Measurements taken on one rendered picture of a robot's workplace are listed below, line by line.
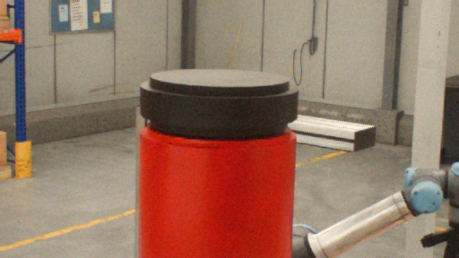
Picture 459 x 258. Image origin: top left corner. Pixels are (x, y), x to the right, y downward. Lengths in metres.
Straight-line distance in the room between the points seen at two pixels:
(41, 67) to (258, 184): 11.76
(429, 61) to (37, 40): 7.61
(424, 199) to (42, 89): 10.04
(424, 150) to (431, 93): 0.32
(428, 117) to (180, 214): 4.85
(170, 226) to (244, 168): 0.03
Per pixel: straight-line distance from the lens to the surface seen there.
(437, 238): 2.51
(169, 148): 0.27
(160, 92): 0.27
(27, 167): 10.16
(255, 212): 0.28
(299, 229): 2.51
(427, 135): 5.12
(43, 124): 11.96
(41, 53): 12.01
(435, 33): 5.05
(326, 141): 2.00
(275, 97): 0.27
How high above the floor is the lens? 2.38
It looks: 10 degrees down
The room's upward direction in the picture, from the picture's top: 2 degrees clockwise
